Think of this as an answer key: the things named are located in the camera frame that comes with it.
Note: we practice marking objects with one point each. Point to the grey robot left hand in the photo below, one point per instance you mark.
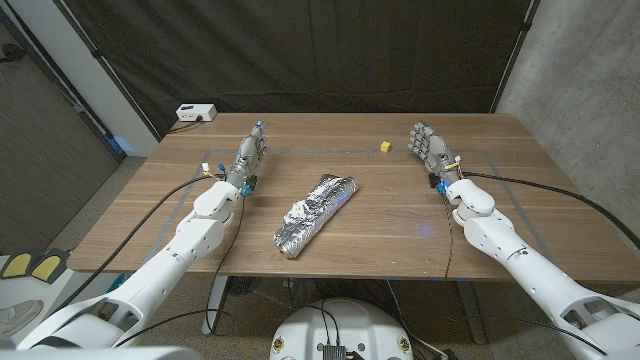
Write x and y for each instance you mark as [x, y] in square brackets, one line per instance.
[247, 157]

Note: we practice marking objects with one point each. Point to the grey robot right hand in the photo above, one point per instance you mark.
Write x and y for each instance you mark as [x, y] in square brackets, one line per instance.
[435, 150]

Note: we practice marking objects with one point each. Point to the aluminum foil roll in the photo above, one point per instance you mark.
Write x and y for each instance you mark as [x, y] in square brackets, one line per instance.
[315, 210]

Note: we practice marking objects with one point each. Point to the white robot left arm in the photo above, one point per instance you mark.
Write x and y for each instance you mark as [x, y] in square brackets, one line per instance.
[150, 280]

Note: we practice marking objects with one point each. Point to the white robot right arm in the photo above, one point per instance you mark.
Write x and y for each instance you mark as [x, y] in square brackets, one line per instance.
[530, 280]

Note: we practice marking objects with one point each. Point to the small yellow cube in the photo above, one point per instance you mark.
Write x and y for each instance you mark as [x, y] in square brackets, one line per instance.
[385, 146]

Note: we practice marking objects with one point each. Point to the white power outlet box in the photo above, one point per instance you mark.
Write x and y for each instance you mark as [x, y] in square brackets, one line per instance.
[196, 112]

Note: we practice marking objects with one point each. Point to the black backdrop curtain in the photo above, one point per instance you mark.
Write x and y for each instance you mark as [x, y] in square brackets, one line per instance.
[300, 50]

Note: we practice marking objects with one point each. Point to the black floor fan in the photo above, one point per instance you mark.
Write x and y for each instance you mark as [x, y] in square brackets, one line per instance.
[243, 285]

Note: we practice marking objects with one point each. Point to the white table leg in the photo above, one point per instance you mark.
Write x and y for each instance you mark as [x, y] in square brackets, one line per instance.
[214, 305]
[472, 315]

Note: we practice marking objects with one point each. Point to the black backdrop stand pole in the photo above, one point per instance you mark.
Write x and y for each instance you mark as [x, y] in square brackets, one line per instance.
[526, 26]
[95, 52]

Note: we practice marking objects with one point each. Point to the teal tray with small items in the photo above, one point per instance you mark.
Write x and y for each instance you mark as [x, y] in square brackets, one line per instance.
[116, 283]

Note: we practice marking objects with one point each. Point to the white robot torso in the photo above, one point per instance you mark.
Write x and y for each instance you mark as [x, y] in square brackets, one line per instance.
[345, 325]

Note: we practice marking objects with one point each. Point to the small black electronics box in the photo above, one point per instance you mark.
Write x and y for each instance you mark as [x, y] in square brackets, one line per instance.
[334, 352]

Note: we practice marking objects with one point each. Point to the yellow black foot pedal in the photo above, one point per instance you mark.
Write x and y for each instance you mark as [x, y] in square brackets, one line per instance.
[47, 267]
[16, 265]

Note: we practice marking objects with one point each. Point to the white floor board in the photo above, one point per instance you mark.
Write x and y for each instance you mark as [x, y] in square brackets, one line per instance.
[10, 290]

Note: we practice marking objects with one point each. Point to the white sneaker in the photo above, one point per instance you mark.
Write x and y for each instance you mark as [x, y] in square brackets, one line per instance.
[17, 316]

